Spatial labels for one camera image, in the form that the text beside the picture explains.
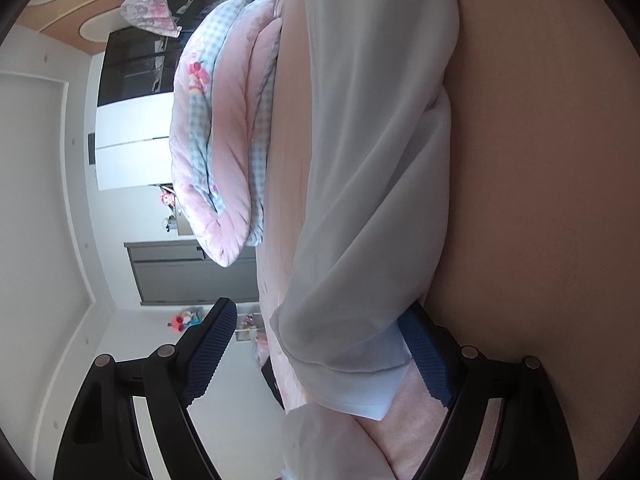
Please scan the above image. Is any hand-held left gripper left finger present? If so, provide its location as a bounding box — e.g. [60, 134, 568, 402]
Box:
[52, 297, 238, 480]

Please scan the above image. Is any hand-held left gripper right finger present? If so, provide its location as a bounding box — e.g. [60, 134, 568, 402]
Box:
[397, 305, 578, 480]

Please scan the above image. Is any red plush toy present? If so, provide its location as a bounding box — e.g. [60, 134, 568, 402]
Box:
[170, 309, 205, 333]

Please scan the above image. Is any white shelf rack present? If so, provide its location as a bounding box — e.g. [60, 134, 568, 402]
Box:
[232, 312, 266, 343]

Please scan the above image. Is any black bag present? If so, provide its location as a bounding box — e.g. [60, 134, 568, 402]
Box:
[261, 355, 287, 413]

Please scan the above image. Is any grey door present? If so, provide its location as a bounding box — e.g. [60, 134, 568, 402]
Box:
[124, 240, 261, 307]

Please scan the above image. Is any bed with pink sheet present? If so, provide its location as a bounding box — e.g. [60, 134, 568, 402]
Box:
[255, 0, 640, 480]

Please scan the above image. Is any folded pink checkered quilt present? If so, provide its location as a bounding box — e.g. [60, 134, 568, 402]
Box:
[169, 0, 283, 268]

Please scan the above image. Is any black glass wardrobe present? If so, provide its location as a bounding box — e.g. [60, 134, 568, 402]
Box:
[95, 0, 216, 108]

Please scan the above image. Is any pink cloth on cabinet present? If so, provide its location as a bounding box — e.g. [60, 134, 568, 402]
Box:
[120, 0, 182, 38]

